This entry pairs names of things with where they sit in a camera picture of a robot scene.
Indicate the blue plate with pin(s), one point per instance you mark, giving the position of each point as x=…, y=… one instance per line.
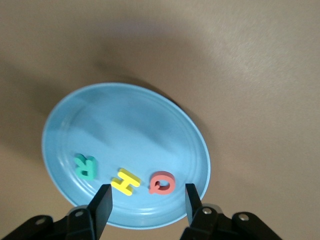
x=125, y=125

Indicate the red uppercase foam letter Q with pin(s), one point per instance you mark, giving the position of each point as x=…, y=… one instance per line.
x=168, y=188

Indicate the yellow uppercase foam letter H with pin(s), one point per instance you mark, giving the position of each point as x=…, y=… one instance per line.
x=125, y=182

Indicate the brown table cover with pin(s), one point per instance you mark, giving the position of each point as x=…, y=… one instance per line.
x=250, y=75

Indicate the teal uppercase foam letter R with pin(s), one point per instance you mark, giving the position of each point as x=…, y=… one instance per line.
x=86, y=168

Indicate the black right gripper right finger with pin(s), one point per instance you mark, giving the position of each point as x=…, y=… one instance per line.
x=212, y=222

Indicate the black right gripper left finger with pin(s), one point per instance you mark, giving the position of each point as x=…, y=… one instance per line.
x=82, y=222

